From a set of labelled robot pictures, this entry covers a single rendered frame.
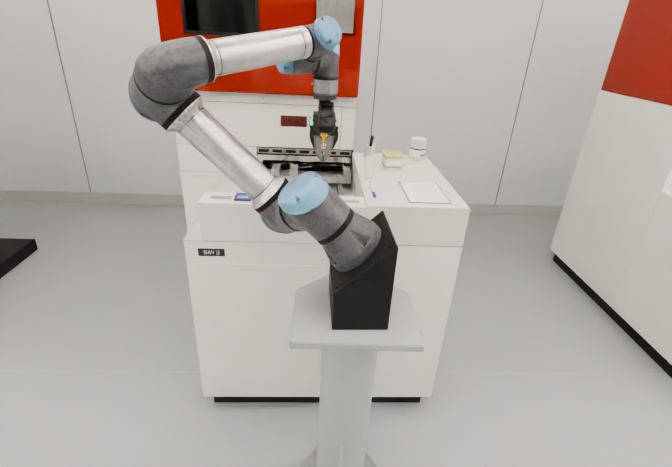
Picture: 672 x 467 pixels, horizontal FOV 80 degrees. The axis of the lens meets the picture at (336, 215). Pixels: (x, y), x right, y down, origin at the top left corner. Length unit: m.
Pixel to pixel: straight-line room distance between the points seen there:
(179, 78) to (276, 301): 0.89
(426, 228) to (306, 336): 0.61
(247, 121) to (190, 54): 1.02
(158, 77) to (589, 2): 3.42
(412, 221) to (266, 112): 0.87
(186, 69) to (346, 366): 0.82
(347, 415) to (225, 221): 0.71
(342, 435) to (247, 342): 0.53
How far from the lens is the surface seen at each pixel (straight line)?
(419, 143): 1.84
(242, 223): 1.36
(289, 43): 1.01
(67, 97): 3.89
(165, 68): 0.90
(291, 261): 1.42
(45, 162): 4.16
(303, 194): 0.89
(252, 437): 1.85
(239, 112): 1.89
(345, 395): 1.23
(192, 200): 2.08
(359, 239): 0.95
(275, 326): 1.59
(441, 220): 1.40
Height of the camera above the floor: 1.49
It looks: 25 degrees down
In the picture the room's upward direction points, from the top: 3 degrees clockwise
